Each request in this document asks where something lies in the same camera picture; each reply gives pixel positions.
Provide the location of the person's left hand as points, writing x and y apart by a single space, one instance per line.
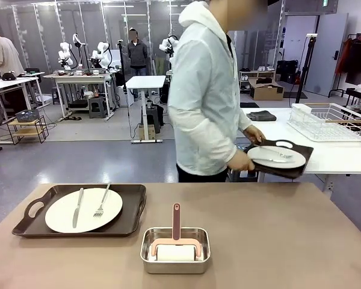
254 134

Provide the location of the person's right hand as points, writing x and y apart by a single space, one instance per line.
239 162

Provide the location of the silver fork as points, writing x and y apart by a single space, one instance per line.
276 153
103 197

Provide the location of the silver table knife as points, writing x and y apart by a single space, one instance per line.
75 216
273 160

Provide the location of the brown plastic serving tray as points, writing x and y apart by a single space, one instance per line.
288 173
129 216

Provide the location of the white round dinner plate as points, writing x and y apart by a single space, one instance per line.
60 215
298 161

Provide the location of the person's left forearm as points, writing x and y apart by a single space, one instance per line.
243 119

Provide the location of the person's right forearm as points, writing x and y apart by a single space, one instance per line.
222 147

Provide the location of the folded grey cloth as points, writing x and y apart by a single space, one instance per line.
261 116

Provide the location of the open cardboard box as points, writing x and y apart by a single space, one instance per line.
267 93

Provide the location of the white shoe shelf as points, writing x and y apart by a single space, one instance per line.
243 79

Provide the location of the person in white hoodie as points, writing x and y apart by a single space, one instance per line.
198 90

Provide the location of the black light stand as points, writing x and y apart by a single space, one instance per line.
304 75

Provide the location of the long white table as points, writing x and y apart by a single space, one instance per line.
334 150

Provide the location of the black clothes rack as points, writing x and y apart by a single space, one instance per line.
334 84

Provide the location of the small cardboard box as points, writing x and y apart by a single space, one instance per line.
147 132

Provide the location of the black stool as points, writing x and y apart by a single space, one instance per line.
153 117

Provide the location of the grey door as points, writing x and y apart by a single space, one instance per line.
328 60

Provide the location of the black utility cart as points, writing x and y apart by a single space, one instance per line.
359 96

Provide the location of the red hanging coat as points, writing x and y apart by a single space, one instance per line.
343 57

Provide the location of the white standing desk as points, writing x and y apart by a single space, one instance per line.
146 81

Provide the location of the stainless steel rectangular container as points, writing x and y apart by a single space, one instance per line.
174 266

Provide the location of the dark hanging coat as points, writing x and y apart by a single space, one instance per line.
359 63

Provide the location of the standing person in dark jacket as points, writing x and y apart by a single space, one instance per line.
137 54

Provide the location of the black tripod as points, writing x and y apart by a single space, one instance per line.
121 66

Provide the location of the grey plastic step stool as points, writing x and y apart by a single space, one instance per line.
97 108

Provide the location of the white desk with robots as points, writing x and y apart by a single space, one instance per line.
78 76

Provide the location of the grey mesh basket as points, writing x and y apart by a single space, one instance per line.
27 116

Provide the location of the black cap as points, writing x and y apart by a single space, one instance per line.
9 76

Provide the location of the white work desk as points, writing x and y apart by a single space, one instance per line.
6 82

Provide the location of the person in beige shirt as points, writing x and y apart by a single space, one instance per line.
9 57

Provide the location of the black frame wooden shelf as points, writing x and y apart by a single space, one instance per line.
27 134

